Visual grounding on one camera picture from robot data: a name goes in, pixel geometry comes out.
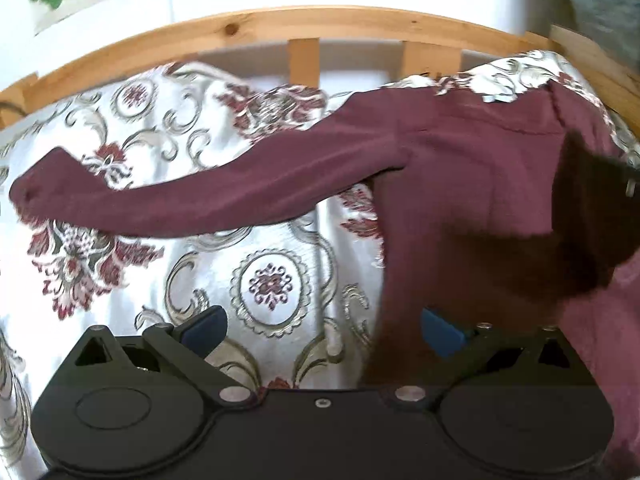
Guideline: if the maroon long-sleeve top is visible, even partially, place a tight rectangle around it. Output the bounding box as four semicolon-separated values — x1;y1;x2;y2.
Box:
9;82;639;472

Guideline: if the floral white bedspread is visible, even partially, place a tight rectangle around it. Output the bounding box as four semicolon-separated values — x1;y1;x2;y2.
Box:
1;51;639;479

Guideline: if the plastic bag of clothes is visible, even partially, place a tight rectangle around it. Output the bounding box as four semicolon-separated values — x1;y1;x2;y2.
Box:
570;0;640;72

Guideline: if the wooden bed frame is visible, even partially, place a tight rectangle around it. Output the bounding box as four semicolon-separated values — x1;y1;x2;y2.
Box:
1;6;639;131

